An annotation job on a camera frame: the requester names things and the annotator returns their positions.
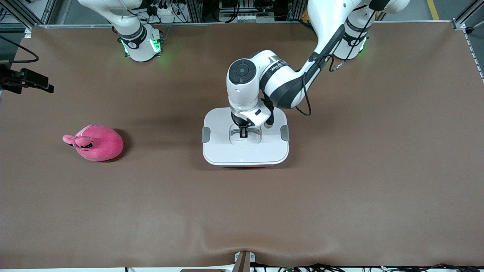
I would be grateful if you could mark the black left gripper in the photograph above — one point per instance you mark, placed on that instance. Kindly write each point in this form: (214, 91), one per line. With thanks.
(238, 120)

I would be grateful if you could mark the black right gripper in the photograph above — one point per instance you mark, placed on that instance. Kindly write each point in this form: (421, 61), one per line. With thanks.
(16, 80)

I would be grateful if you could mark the pink plush toy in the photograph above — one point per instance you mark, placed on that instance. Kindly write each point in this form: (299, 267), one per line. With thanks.
(102, 145)

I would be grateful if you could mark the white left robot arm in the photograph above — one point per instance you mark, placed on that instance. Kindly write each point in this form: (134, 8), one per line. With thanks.
(280, 75)

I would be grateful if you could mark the pink plastic box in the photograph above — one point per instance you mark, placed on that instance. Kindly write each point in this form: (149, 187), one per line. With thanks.
(245, 165)

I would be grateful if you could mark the brown table mat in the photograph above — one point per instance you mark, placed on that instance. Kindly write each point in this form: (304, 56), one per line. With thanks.
(242, 211)

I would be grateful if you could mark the white connector strip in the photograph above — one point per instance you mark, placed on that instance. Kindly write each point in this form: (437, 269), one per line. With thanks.
(249, 17)

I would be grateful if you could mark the white power strip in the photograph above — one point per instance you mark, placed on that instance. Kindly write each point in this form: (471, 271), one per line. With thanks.
(166, 15)

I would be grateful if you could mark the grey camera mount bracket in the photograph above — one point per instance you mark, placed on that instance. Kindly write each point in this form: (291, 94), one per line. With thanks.
(244, 262)

